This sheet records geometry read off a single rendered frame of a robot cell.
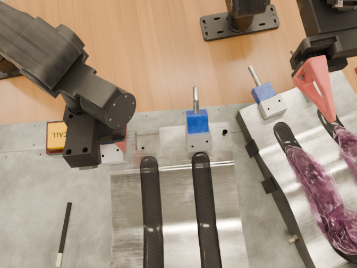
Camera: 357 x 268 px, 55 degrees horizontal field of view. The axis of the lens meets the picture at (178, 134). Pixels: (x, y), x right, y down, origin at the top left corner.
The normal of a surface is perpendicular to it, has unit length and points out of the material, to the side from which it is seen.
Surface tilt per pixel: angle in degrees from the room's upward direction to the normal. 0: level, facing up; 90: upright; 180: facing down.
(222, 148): 0
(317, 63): 22
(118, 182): 2
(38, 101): 0
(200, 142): 44
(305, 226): 16
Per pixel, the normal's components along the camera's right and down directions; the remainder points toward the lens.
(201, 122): 0.07, 0.47
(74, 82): -0.29, -0.41
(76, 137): -0.15, -0.59
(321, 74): 0.04, 0.12
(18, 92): -0.04, -0.25
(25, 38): 0.17, -0.12
